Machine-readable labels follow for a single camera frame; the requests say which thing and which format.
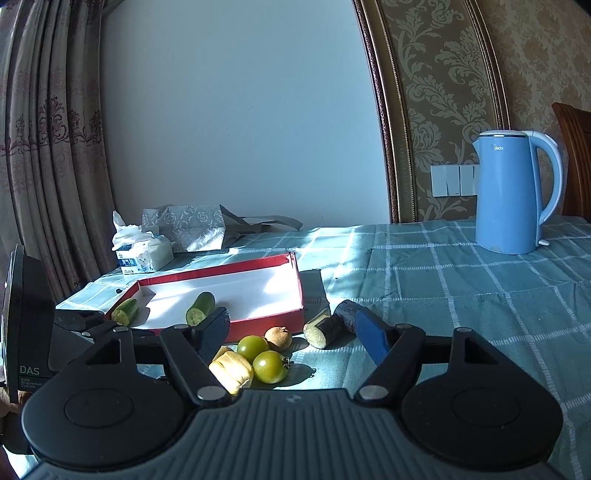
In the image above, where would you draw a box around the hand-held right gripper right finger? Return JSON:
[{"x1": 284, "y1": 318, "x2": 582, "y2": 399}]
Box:
[{"x1": 355, "y1": 307, "x2": 504, "y2": 409}]

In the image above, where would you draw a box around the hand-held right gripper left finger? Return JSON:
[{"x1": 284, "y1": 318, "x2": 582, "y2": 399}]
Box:
[{"x1": 81, "y1": 305, "x2": 232, "y2": 408}]

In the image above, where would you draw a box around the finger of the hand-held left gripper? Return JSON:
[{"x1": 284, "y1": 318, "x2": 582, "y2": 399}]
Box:
[
  {"x1": 54, "y1": 311, "x2": 106, "y2": 331},
  {"x1": 69, "y1": 320, "x2": 158, "y2": 346}
]

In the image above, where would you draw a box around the cucumber piece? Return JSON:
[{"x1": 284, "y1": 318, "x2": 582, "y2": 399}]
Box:
[
  {"x1": 185, "y1": 292, "x2": 216, "y2": 326},
  {"x1": 111, "y1": 298, "x2": 140, "y2": 324}
]

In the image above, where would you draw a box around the purple sweet potato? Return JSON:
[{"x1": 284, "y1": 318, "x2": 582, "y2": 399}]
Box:
[{"x1": 333, "y1": 299, "x2": 370, "y2": 334}]

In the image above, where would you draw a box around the green tomato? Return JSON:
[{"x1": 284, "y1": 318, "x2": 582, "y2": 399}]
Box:
[
  {"x1": 252, "y1": 351, "x2": 291, "y2": 384},
  {"x1": 237, "y1": 335, "x2": 270, "y2": 363}
]

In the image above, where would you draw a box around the red cardboard box lid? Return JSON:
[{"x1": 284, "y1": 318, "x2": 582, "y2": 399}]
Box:
[{"x1": 104, "y1": 251, "x2": 305, "y2": 344}]

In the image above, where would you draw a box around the yellow fruit piece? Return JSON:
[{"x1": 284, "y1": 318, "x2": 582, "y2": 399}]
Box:
[{"x1": 209, "y1": 346, "x2": 254, "y2": 395}]

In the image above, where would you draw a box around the brown round fruit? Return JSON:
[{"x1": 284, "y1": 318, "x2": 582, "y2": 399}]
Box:
[{"x1": 264, "y1": 326, "x2": 293, "y2": 352}]

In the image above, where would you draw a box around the white tissue pack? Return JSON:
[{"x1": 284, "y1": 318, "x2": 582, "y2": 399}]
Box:
[{"x1": 112, "y1": 211, "x2": 175, "y2": 275}]

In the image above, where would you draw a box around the green checked tablecloth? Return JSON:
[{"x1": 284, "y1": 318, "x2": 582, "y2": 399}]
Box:
[{"x1": 55, "y1": 215, "x2": 591, "y2": 480}]

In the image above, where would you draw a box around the grey patterned bag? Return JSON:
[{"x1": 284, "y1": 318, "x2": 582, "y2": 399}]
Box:
[{"x1": 142, "y1": 203, "x2": 303, "y2": 254}]

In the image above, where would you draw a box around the patterned curtain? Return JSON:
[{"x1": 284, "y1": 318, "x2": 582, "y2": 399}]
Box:
[{"x1": 0, "y1": 0, "x2": 116, "y2": 305}]

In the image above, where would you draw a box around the blue electric kettle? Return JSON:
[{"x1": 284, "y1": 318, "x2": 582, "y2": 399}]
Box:
[{"x1": 472, "y1": 130, "x2": 566, "y2": 256}]

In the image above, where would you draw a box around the wooden chair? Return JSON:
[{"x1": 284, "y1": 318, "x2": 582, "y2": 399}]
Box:
[{"x1": 551, "y1": 102, "x2": 591, "y2": 217}]

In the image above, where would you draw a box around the white wall switch panel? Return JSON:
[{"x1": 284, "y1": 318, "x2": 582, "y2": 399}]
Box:
[{"x1": 430, "y1": 162, "x2": 476, "y2": 198}]

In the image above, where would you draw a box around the ornate wooden wall trim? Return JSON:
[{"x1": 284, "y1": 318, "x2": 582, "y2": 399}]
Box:
[{"x1": 353, "y1": 0, "x2": 511, "y2": 224}]

